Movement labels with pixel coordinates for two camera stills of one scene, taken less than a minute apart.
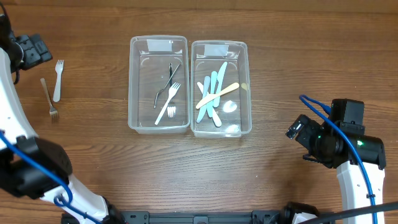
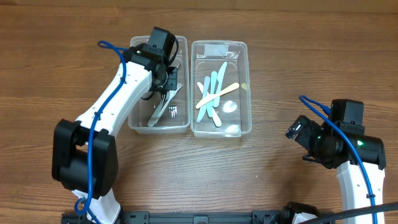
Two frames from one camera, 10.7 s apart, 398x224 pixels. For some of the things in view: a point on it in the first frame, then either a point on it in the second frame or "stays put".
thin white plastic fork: [172, 91] stays put
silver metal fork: [158, 91] to [181, 62]
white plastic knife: [216, 120] stays put
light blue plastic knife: [216, 101] stays put
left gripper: [34, 50] to [170, 80]
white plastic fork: [59, 68] to [163, 98]
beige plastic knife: [232, 87] stays put
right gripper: [304, 134] stays put
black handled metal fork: [171, 107] stays put
